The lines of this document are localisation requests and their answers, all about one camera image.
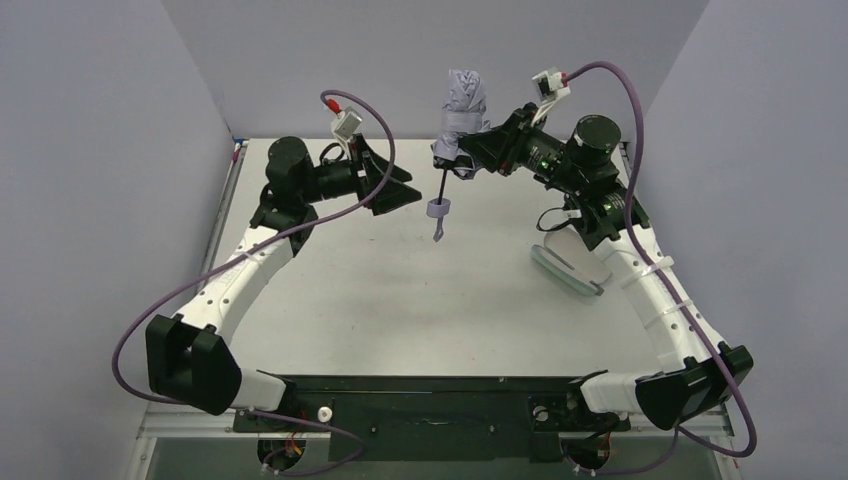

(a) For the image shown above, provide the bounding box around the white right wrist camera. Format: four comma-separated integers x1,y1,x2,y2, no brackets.
531,68,571,126

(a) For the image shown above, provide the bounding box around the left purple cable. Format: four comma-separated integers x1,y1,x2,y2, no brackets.
111,89,397,478

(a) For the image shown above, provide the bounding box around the lavender folding umbrella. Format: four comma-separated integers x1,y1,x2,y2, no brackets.
426,69,490,242

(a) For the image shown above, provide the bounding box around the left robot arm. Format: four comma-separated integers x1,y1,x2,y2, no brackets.
145,134,422,415

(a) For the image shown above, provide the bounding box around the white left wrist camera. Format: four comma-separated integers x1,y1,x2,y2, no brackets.
326,99,362,144

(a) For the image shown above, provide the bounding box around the mint green umbrella case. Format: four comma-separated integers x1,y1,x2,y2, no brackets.
530,229,612,296

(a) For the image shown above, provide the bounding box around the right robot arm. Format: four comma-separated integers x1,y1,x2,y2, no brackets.
458,103,753,430

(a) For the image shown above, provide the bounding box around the aluminium frame rail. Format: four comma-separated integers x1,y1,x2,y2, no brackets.
138,404,735,441

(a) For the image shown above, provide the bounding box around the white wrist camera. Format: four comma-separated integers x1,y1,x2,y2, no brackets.
326,99,362,144
531,68,571,126

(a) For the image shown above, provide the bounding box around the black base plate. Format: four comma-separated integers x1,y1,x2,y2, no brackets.
233,375,631,462

